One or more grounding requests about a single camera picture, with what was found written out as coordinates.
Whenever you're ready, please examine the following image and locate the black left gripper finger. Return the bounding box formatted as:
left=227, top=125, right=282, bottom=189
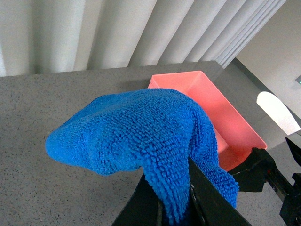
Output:
left=112, top=175, right=163, bottom=226

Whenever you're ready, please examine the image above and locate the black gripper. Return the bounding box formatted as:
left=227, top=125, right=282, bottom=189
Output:
left=189, top=147, right=301, bottom=226

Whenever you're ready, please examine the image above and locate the blue microfiber towel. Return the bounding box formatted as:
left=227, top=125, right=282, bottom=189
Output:
left=45, top=89, right=238, bottom=225

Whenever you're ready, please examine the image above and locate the pink plastic box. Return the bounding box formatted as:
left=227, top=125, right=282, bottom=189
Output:
left=149, top=71, right=267, bottom=171

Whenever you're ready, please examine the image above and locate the white pleated curtain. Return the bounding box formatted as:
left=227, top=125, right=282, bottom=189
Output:
left=0, top=0, right=284, bottom=77

